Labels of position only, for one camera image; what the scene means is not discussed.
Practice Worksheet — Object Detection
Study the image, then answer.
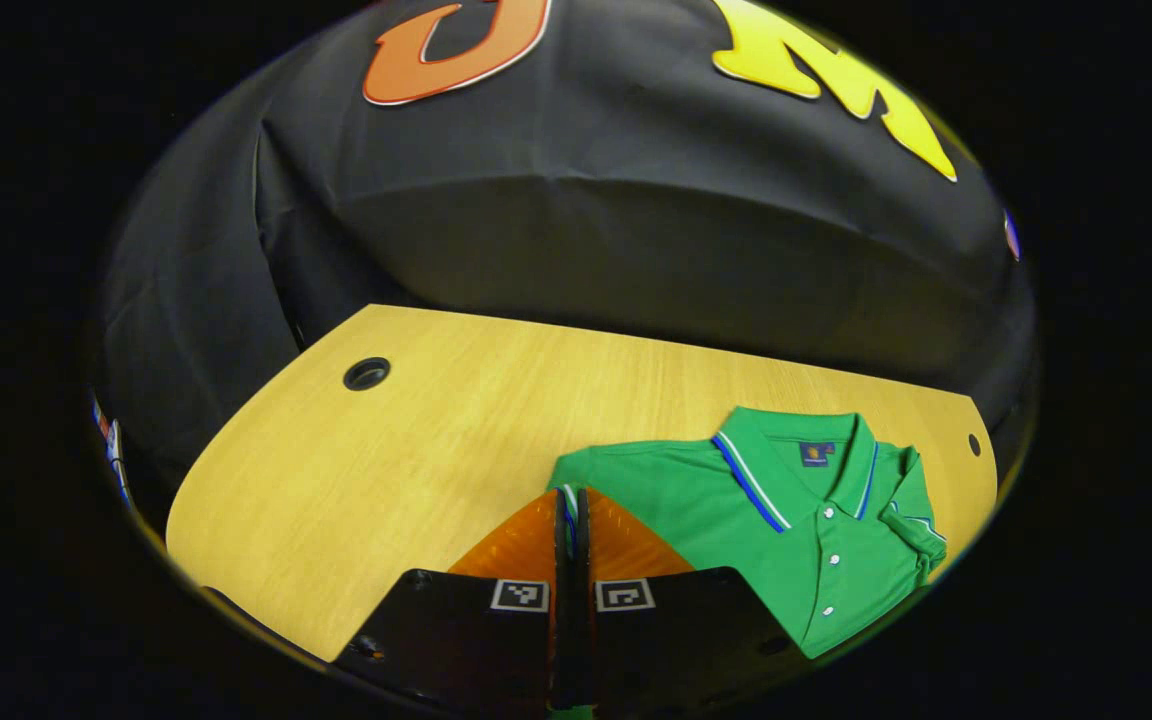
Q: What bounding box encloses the black backdrop cloth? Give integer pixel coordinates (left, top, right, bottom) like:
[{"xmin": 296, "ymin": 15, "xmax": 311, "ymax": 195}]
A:
[{"xmin": 96, "ymin": 0, "xmax": 1037, "ymax": 501}]

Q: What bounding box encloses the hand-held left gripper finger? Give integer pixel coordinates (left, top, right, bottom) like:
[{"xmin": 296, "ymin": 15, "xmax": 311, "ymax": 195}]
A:
[
  {"xmin": 576, "ymin": 488, "xmax": 817, "ymax": 716},
  {"xmin": 331, "ymin": 488, "xmax": 569, "ymax": 716}
]

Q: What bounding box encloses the blue and white object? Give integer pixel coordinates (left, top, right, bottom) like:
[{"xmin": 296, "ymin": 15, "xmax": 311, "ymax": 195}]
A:
[{"xmin": 91, "ymin": 395, "xmax": 132, "ymax": 506}]

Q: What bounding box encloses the green T-shirt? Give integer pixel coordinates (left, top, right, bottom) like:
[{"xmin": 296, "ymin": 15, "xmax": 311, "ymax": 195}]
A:
[{"xmin": 548, "ymin": 405, "xmax": 949, "ymax": 661}]

